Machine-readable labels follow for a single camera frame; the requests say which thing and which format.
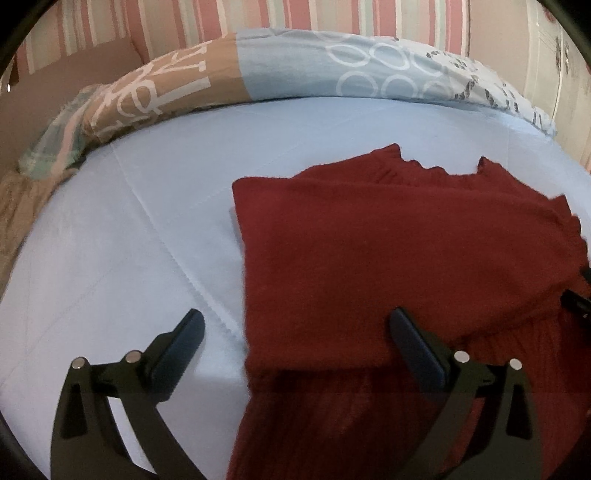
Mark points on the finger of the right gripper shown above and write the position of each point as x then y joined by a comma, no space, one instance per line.
578,306

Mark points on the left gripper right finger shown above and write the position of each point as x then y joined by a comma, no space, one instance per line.
488,427

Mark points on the red knit sweater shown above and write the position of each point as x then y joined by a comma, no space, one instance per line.
480,260

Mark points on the light blue bed sheet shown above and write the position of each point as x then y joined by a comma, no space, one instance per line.
145,231

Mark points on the white floral wardrobe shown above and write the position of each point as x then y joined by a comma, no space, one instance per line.
558,81

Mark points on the folded brown garment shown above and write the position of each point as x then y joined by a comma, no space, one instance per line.
22,200

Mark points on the plaid green pink pillow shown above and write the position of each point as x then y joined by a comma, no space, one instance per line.
63,140

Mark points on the pink upholstered headboard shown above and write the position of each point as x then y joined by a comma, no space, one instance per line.
36,99

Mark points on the patterned blue brown duvet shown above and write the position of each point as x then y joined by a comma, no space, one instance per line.
269,64

